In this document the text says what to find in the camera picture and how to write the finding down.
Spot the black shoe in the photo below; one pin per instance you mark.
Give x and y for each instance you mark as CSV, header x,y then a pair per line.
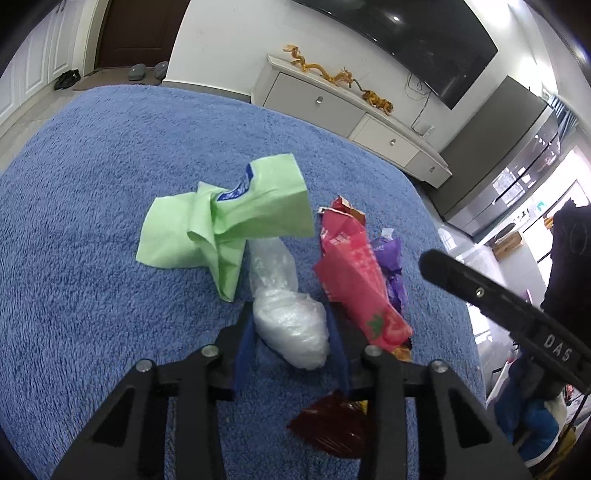
x,y
61,83
73,75

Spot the grey slipper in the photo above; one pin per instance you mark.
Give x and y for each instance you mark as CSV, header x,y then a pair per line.
x,y
161,69
137,71

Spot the white power adapter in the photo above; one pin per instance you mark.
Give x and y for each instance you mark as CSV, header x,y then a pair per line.
x,y
428,131

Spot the clear plastic bag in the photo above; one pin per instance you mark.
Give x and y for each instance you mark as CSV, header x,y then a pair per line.
x,y
291,332

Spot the white television cabinet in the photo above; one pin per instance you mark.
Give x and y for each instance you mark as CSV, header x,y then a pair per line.
x,y
314,99

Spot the grey glossy refrigerator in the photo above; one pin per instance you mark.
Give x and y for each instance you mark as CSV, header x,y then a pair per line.
x,y
508,152

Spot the blue fleece blanket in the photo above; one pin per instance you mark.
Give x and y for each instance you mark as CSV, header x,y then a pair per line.
x,y
92,230

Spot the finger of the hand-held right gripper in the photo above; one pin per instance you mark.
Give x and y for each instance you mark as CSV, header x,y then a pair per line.
x,y
461,277

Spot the purple crumpled wrapper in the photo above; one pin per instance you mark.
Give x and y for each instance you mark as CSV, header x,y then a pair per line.
x,y
390,258

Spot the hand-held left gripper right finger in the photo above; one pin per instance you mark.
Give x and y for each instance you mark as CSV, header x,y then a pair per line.
x,y
340,369

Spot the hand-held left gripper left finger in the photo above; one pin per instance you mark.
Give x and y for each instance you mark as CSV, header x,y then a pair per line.
x,y
242,355

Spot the dark brown door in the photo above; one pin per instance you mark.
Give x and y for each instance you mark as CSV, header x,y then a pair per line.
x,y
138,32

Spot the dark red foil wrapper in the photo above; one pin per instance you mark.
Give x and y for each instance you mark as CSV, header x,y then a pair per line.
x,y
328,424

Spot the green tissue packet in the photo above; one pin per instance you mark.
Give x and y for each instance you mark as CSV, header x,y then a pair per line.
x,y
268,203

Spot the black wall television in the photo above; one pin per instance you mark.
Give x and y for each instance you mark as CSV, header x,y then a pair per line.
x,y
415,37

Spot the golden tiger figurine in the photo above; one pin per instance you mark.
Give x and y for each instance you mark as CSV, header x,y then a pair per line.
x,y
376,99

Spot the pink snack bag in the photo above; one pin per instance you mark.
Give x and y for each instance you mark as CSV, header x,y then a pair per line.
x,y
355,277

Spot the golden dragon figurine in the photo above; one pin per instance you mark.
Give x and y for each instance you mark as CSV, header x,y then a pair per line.
x,y
318,69

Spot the white panelled cabinet unit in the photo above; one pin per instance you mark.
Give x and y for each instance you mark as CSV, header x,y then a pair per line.
x,y
37,60

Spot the person's blue trousers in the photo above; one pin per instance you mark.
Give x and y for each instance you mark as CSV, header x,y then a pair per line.
x,y
526,429

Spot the cardboard box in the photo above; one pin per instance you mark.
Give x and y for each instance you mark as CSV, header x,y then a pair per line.
x,y
508,242

